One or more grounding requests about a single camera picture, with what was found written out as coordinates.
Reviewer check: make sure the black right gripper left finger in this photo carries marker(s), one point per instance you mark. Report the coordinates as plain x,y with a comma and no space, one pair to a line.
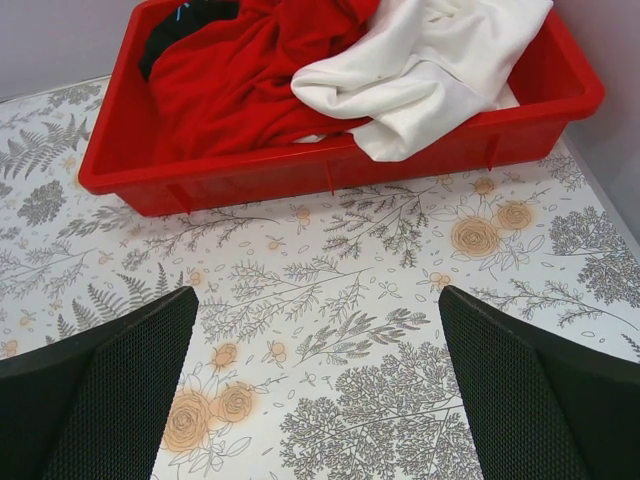
95,405

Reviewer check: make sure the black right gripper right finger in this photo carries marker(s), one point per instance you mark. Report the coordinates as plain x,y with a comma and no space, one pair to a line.
540,406

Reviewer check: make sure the red t shirt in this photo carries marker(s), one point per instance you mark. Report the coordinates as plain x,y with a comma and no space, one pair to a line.
225,89

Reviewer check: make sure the floral patterned table mat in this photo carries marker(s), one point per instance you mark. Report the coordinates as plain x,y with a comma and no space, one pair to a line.
318,351

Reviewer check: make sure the red plastic bin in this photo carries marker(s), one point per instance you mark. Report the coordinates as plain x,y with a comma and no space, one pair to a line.
553,82

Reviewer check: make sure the white t shirt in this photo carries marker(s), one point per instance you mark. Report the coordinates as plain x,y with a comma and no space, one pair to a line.
422,69

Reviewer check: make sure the black t shirt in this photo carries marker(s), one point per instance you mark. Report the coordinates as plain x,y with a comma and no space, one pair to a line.
188,18

